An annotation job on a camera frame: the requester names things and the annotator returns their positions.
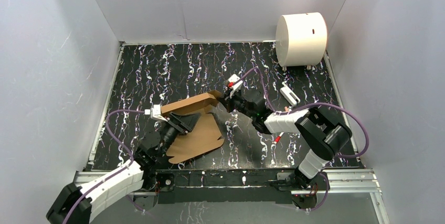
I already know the white cylindrical container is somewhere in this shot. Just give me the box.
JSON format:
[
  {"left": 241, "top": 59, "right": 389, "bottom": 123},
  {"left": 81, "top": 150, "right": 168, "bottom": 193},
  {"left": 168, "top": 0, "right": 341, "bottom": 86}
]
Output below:
[{"left": 276, "top": 12, "right": 327, "bottom": 68}]

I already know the white plastic clip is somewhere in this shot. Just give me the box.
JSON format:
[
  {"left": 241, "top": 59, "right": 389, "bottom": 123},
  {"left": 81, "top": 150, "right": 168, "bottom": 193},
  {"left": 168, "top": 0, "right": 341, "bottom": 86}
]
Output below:
[{"left": 280, "top": 82, "right": 301, "bottom": 106}]

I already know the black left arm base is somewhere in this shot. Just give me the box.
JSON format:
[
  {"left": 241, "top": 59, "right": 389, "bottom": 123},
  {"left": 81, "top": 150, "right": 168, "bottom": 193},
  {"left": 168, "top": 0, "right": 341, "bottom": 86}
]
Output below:
[{"left": 125, "top": 172, "right": 175, "bottom": 215}]

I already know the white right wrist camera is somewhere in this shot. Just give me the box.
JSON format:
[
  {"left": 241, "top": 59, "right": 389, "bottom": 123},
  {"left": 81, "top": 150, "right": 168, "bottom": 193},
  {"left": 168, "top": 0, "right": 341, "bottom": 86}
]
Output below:
[{"left": 227, "top": 74, "right": 243, "bottom": 98}]

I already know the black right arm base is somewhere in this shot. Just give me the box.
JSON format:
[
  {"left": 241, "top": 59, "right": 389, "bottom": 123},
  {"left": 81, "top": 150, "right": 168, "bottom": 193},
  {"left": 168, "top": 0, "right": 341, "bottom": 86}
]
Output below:
[{"left": 271, "top": 172, "right": 330, "bottom": 212}]

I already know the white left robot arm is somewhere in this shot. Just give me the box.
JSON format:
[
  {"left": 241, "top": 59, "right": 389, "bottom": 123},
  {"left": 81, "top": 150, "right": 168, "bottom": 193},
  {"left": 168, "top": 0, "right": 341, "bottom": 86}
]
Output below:
[{"left": 46, "top": 109, "right": 201, "bottom": 223}]

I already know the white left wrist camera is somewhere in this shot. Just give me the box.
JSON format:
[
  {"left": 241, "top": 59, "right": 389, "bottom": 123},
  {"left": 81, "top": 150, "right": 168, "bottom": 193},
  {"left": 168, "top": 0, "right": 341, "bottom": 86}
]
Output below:
[{"left": 144, "top": 104, "right": 167, "bottom": 122}]

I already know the aluminium front rail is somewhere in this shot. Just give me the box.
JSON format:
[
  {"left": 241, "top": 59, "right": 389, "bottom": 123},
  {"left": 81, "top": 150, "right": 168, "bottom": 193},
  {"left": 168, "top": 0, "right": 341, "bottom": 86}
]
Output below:
[{"left": 73, "top": 168, "right": 389, "bottom": 223}]

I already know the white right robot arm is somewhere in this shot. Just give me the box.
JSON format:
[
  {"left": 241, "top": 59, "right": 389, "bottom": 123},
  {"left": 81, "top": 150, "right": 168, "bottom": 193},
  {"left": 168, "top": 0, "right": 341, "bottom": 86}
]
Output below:
[{"left": 217, "top": 90, "right": 352, "bottom": 189}]

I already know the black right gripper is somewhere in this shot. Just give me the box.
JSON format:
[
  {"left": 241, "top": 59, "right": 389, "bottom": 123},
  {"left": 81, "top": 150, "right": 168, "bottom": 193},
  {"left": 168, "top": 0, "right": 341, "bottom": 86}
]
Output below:
[{"left": 218, "top": 87, "right": 256, "bottom": 119}]

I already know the brown cardboard box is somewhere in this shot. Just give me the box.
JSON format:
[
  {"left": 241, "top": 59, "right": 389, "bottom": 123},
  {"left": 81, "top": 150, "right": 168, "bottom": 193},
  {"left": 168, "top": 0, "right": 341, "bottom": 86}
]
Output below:
[{"left": 161, "top": 90, "right": 224, "bottom": 164}]

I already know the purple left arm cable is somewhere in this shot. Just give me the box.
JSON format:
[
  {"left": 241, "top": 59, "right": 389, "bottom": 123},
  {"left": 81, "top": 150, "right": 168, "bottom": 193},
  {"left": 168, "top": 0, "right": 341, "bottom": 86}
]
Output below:
[{"left": 61, "top": 109, "right": 150, "bottom": 224}]

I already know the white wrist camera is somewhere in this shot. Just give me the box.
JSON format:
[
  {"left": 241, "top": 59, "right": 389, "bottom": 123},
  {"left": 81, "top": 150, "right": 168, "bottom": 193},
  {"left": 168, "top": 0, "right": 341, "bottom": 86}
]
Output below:
[
  {"left": 227, "top": 74, "right": 243, "bottom": 98},
  {"left": 144, "top": 104, "right": 167, "bottom": 122}
]

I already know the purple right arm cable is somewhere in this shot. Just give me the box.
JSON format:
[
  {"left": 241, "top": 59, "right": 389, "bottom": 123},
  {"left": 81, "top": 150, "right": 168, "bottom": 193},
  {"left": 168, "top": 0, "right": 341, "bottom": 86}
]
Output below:
[{"left": 240, "top": 67, "right": 370, "bottom": 212}]

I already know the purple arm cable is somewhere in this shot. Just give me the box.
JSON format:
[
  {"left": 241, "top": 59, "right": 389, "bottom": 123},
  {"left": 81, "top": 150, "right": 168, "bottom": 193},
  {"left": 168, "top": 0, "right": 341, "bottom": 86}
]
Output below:
[
  {"left": 61, "top": 109, "right": 150, "bottom": 224},
  {"left": 240, "top": 67, "right": 370, "bottom": 212}
]

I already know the red capped white marker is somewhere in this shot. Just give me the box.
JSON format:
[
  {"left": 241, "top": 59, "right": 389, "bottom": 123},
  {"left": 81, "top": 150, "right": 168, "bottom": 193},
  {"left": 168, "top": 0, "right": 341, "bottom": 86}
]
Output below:
[{"left": 273, "top": 132, "right": 284, "bottom": 144}]

